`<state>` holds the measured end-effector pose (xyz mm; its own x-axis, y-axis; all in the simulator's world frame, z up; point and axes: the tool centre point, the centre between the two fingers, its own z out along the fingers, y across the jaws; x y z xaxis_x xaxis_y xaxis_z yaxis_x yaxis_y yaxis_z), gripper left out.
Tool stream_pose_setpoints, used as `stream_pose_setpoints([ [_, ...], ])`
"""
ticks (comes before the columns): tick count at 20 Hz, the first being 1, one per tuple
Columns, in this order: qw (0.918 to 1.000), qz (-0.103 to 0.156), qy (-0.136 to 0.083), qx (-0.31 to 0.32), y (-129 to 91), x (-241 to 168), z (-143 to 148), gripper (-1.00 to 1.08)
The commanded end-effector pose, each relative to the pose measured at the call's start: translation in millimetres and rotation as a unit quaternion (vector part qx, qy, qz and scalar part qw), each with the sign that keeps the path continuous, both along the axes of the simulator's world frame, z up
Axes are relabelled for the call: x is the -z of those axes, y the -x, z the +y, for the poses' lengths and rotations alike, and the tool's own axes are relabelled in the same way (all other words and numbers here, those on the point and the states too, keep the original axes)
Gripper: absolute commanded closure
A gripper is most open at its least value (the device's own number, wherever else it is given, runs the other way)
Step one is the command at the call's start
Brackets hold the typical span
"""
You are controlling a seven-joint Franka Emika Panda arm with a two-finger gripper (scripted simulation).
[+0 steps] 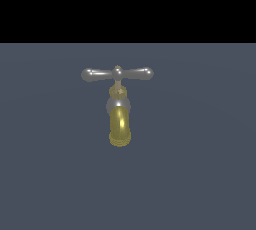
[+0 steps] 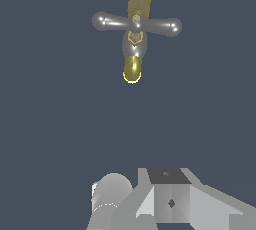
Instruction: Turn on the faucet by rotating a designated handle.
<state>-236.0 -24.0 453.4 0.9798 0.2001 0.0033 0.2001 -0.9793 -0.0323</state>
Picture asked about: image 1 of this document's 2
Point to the brass faucet spout body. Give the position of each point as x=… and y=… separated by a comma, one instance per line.
x=119, y=124

